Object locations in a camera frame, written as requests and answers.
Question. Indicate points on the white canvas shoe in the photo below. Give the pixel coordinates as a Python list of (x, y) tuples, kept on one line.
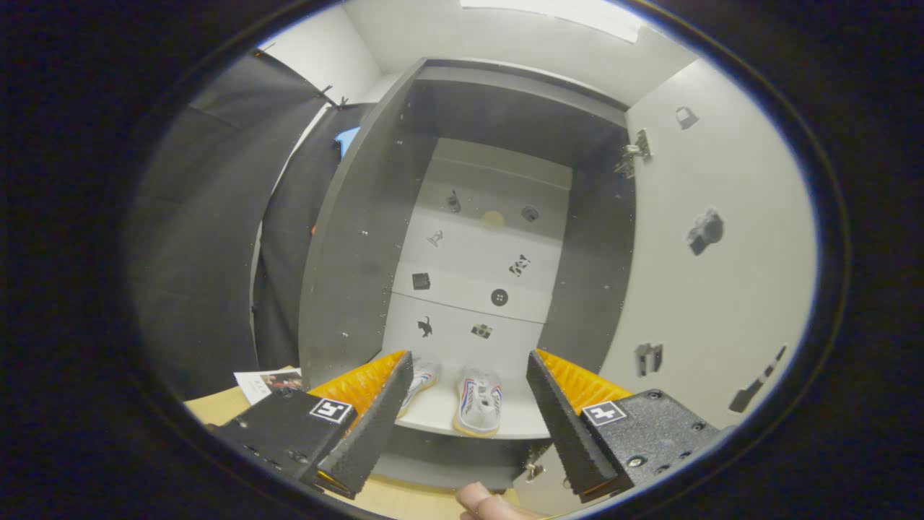
[(479, 404), (422, 379)]

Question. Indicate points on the metal door hinge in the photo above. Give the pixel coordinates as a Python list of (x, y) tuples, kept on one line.
[(635, 153), (535, 462)]

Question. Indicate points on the grey shoe cabinet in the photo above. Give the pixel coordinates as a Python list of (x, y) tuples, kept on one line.
[(361, 231)]

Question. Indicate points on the white book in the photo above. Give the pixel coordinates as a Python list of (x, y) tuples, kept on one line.
[(260, 383)]

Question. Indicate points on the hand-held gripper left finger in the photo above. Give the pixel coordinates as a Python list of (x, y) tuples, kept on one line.
[(368, 433)]

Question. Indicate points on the black backdrop cloth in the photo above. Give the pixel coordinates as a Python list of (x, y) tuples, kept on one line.
[(209, 238)]

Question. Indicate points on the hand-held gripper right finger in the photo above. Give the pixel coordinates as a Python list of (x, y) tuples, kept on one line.
[(570, 433)]

